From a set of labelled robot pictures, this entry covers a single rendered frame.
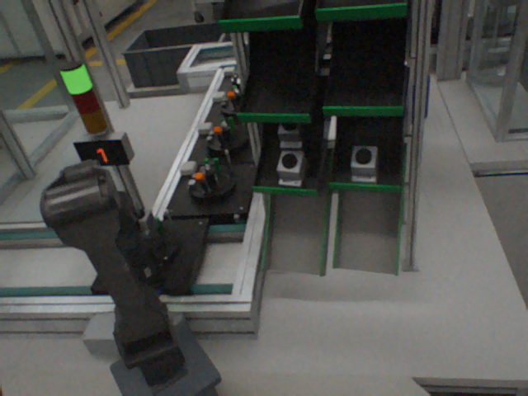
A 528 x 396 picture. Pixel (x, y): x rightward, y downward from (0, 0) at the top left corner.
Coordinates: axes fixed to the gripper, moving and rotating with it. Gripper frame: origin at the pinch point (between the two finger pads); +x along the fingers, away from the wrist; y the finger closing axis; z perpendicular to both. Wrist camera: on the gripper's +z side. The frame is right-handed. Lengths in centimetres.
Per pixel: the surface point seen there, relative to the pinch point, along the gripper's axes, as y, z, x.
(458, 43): -84, 129, 4
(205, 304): -7.8, 6.1, 9.6
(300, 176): -31.5, 12.6, -18.7
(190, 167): 7, 56, 6
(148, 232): 6.6, 19.2, -0.5
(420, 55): -54, 24, -35
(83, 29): 273, 499, 82
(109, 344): 11.6, -3.4, 10.9
